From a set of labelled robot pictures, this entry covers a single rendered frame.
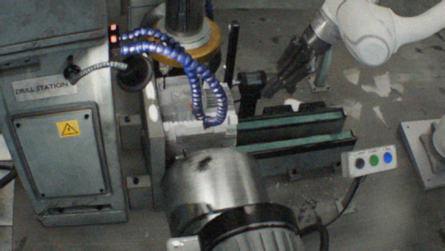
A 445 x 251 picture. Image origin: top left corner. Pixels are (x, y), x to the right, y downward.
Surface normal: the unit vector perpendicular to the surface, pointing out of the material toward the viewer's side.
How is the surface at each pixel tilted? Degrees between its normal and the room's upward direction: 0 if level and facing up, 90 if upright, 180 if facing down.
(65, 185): 90
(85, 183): 90
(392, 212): 0
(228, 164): 13
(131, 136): 90
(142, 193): 90
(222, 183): 2
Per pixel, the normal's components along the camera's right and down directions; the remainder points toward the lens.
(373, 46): -0.18, 0.70
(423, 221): 0.08, -0.66
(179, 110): 0.20, 0.75
